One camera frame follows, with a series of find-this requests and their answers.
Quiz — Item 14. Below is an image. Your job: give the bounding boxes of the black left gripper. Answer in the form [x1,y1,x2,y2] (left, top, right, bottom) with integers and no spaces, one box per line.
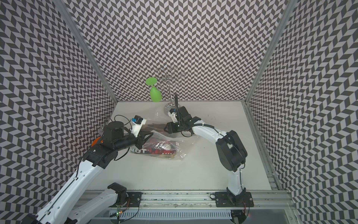
[114,129,154,152]

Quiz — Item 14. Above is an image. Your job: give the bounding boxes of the yellow plaid shirt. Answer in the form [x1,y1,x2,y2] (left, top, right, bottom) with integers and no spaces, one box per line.
[143,121,187,160]

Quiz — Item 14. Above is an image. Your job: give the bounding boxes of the clear plastic vacuum bag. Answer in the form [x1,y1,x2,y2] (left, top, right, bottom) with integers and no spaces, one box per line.
[130,108,199,160]

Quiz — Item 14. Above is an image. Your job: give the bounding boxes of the red plaid shirt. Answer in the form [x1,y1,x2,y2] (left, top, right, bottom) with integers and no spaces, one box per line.
[130,141,178,156]

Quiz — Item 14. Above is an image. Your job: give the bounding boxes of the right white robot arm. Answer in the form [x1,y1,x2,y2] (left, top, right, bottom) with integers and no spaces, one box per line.
[164,94,248,206]

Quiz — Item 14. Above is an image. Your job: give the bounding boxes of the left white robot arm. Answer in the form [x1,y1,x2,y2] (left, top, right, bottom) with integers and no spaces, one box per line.
[22,116,153,224]

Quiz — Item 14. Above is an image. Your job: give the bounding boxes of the green plastic wine glass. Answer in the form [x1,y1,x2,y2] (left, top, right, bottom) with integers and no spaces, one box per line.
[145,77,162,102]

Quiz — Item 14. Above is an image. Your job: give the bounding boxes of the metal glass holder stand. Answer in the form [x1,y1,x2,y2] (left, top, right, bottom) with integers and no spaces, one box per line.
[156,65,186,116]

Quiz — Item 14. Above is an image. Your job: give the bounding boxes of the clear plastic cup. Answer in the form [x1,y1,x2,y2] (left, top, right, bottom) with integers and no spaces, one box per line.
[98,125,107,135]

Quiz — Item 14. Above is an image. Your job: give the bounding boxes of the orange plastic bowl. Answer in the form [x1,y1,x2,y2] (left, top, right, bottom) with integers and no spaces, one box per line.
[91,137,101,147]

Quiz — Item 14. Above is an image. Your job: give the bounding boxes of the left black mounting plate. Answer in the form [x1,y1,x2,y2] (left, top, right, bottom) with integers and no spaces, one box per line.
[124,191,143,208]

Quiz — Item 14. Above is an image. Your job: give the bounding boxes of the black mounting plate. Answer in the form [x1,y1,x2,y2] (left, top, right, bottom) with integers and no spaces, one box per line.
[124,191,143,208]
[214,191,254,208]

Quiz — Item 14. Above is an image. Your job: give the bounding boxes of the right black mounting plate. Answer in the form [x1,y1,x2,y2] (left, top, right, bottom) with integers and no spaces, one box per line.
[214,191,254,208]

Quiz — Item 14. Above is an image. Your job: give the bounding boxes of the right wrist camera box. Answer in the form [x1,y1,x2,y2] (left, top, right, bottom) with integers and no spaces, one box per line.
[168,108,178,123]

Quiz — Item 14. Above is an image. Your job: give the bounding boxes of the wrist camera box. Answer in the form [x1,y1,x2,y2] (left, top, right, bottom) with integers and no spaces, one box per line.
[168,108,178,123]
[131,115,146,137]

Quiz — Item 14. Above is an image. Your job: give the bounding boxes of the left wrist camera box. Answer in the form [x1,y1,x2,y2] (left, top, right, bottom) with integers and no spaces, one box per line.
[131,115,146,137]

